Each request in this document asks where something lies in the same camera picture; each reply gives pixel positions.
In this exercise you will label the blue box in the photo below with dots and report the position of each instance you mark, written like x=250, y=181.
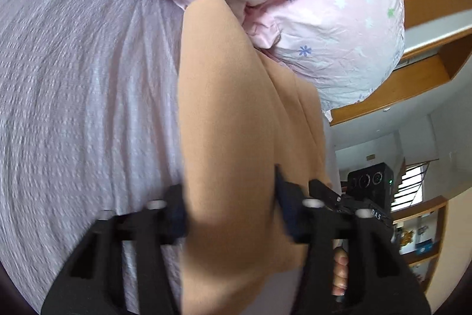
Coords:
x=427, y=248

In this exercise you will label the lavender textured bed sheet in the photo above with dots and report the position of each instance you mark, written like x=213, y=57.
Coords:
x=88, y=97

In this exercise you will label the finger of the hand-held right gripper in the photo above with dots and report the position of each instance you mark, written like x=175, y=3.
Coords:
x=324, y=191

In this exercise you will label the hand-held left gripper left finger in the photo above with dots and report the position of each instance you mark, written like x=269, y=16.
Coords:
x=176, y=215

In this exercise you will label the tan small garment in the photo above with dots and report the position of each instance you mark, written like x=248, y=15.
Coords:
x=228, y=115

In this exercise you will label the wooden furniture frame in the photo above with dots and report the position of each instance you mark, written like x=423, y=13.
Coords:
x=424, y=75

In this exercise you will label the wooden shelf cabinet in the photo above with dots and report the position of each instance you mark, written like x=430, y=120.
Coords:
x=424, y=226

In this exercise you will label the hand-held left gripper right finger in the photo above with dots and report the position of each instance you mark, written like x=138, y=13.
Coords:
x=291, y=211

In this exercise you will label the person's right hand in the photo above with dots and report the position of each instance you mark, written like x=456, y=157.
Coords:
x=341, y=270

